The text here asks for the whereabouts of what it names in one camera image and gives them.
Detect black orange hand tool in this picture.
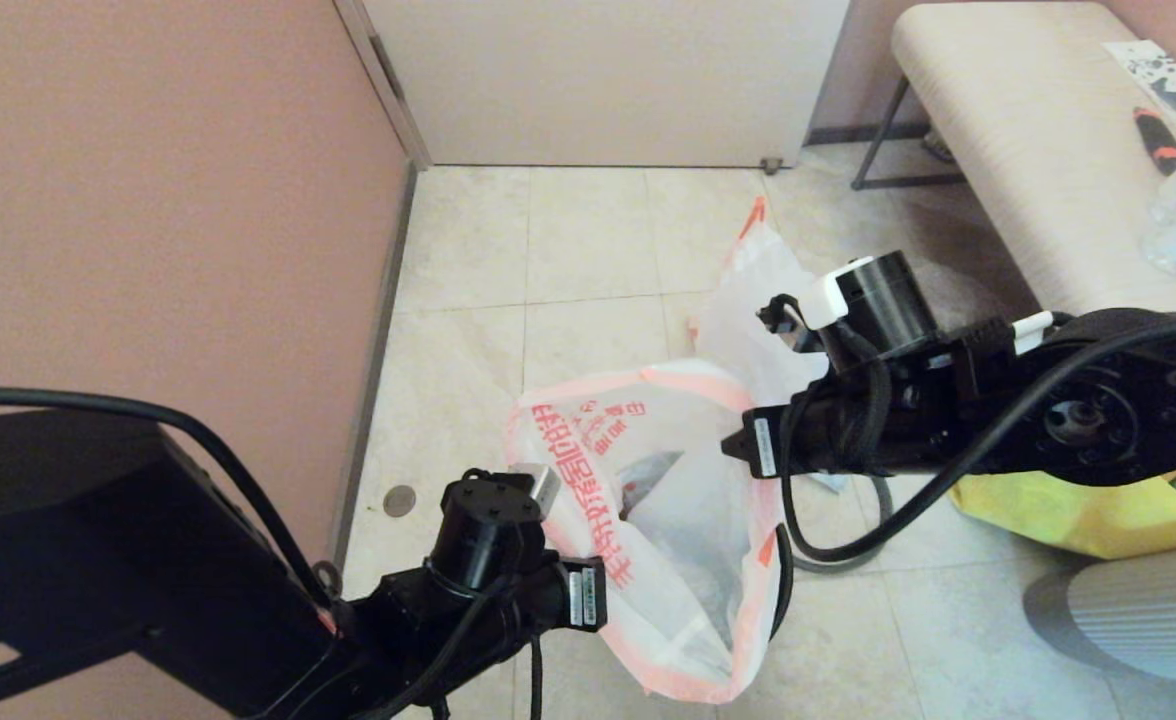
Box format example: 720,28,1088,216
1134,105,1176,176

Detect grey ribbed robot base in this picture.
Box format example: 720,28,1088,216
1023,545,1176,684

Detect beige table with metal legs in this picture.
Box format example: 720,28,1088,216
853,0,1176,316

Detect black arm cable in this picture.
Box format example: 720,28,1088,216
780,315,1176,564
0,386,549,720

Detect white bag with cartoon print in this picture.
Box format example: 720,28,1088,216
505,360,791,706

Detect yellow shopping bag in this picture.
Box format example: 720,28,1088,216
951,460,1176,561

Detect translucent white red-trimmed bag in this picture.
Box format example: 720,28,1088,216
691,197,831,406

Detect black round trash bin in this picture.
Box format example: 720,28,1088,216
628,450,795,641

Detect white door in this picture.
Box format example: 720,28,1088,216
363,0,849,168

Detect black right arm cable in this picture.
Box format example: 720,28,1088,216
780,315,1176,564

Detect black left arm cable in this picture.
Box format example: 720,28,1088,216
0,386,549,720

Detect printed black white label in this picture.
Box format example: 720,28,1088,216
1103,40,1176,121

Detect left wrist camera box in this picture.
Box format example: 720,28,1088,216
510,462,562,523

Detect grey plastic bin ring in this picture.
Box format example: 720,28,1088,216
796,475,895,575

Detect clear bag with dark contents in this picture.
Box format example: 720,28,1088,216
923,262,1014,326

